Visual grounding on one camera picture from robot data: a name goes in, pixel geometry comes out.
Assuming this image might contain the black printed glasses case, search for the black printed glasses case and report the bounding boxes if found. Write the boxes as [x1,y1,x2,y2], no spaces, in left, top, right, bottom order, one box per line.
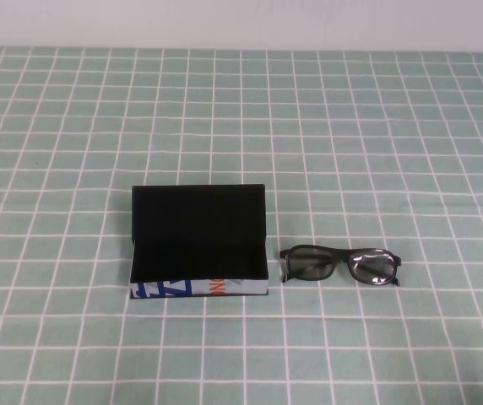
[129,183,271,301]

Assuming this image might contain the black framed glasses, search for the black framed glasses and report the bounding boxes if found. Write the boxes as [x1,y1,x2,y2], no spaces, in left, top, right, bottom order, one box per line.
[278,243,404,290]

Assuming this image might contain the green white checked tablecloth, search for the green white checked tablecloth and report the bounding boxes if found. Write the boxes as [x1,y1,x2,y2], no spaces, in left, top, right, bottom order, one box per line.
[0,45,483,405]

